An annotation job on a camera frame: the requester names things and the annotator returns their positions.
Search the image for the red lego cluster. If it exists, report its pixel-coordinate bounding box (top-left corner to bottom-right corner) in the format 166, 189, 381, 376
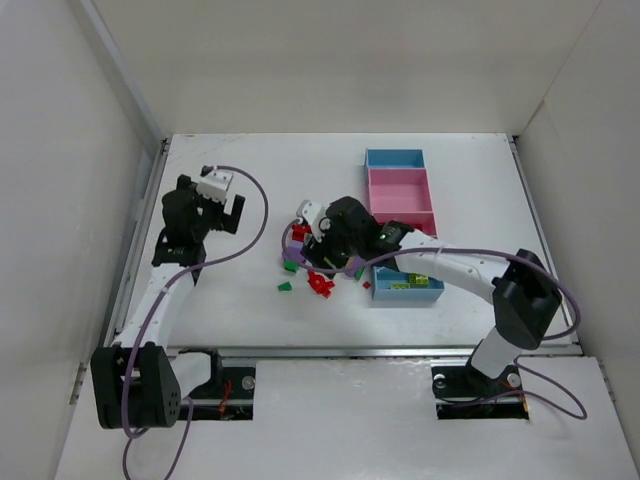
307, 271, 335, 299

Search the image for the blue and pink sorting tray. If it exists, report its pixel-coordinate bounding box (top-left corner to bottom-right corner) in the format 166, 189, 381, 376
364, 149, 445, 303

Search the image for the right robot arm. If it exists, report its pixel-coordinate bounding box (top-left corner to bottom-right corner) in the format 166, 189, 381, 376
297, 196, 562, 380

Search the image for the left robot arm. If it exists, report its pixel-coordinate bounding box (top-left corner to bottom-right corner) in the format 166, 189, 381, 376
90, 168, 245, 429

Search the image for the purple flower lego piece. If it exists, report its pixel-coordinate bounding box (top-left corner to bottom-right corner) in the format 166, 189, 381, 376
345, 257, 366, 280

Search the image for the purple round lego piece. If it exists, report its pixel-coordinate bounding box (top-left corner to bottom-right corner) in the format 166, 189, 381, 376
282, 241, 306, 273

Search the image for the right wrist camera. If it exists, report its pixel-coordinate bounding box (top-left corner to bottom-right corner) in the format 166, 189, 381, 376
296, 200, 331, 241

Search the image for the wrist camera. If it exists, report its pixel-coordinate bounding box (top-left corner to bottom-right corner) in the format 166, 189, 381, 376
296, 200, 331, 241
196, 166, 234, 204

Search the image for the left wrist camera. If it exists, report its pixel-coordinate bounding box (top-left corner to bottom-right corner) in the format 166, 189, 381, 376
196, 166, 234, 204

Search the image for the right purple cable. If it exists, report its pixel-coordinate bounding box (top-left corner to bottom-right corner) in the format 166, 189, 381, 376
281, 214, 589, 420

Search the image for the purple cable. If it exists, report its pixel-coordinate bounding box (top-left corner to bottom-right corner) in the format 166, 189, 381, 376
122, 164, 270, 474
281, 214, 589, 420

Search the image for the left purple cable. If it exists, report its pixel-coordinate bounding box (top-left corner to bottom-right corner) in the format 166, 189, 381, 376
122, 164, 270, 474

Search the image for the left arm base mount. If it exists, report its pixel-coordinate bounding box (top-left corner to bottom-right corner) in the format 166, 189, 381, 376
189, 365, 256, 421

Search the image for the aluminium front rail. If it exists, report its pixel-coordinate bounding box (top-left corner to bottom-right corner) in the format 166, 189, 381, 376
167, 343, 583, 359

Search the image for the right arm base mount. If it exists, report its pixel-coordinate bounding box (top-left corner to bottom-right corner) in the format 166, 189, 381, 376
431, 365, 529, 420

